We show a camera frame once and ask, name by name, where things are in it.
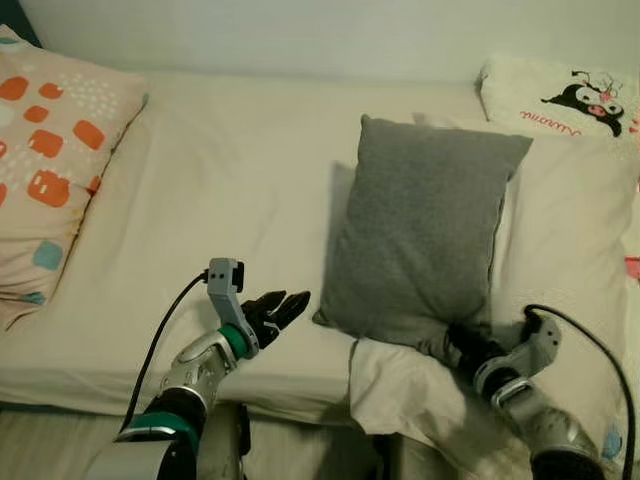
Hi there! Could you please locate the pink pillow with orange shapes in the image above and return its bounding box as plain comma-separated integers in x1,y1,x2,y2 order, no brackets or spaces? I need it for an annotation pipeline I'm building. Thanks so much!
0,25,150,331

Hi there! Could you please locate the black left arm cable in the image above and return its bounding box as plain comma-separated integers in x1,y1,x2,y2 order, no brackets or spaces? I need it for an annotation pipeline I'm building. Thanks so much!
119,270,212,433

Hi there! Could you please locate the cream pillow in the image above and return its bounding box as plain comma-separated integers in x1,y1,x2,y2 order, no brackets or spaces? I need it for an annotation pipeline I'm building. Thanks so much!
349,110,640,476

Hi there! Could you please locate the grey pillow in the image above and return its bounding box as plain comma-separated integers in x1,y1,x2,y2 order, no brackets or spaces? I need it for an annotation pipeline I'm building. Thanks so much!
313,113,534,353

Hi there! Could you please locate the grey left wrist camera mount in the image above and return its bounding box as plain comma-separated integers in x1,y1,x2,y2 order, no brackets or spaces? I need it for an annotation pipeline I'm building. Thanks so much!
206,258,260,358

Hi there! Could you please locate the white cartoon print pillow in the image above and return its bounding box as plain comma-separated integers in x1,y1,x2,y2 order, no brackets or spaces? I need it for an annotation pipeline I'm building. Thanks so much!
478,55,640,141

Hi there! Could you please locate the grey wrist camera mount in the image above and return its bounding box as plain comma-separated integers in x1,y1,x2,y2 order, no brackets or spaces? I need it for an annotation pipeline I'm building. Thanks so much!
493,314,562,387
206,258,260,358

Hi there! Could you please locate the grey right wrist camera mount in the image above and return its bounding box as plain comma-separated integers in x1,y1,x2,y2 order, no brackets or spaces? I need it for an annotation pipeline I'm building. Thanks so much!
493,314,562,387

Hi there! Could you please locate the bed with white sheet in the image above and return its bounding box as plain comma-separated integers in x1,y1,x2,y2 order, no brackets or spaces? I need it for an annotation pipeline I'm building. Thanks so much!
0,70,640,426

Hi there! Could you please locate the grey robot leg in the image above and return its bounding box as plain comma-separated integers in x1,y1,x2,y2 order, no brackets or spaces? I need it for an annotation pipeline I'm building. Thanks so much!
200,400,253,480

